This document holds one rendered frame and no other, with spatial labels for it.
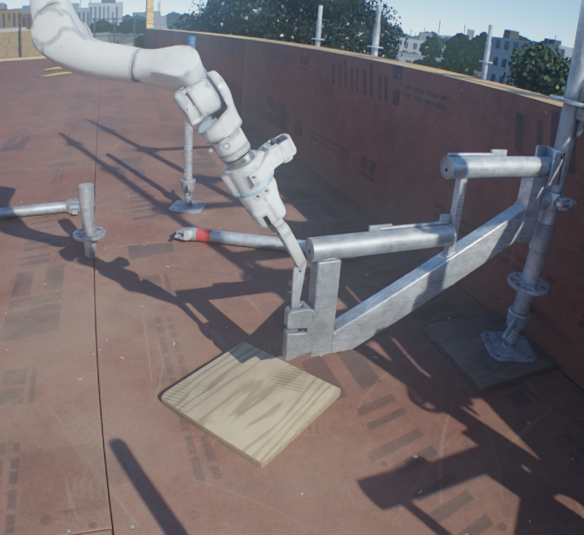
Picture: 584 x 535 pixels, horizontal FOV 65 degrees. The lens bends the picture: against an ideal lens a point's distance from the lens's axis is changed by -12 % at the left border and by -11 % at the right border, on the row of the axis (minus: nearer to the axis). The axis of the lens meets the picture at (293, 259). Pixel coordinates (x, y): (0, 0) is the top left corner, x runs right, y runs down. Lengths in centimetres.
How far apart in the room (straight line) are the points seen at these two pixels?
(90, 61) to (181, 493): 81
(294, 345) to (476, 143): 98
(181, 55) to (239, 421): 75
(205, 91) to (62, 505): 79
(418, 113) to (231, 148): 126
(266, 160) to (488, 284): 105
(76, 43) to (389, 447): 102
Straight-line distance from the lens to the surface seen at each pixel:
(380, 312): 113
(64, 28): 97
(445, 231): 113
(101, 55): 93
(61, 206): 233
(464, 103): 180
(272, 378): 125
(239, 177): 87
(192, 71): 84
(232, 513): 99
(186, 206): 230
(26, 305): 165
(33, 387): 131
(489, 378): 139
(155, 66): 87
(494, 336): 156
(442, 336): 150
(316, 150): 291
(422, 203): 200
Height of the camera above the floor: 81
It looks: 26 degrees down
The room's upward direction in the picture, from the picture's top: 5 degrees clockwise
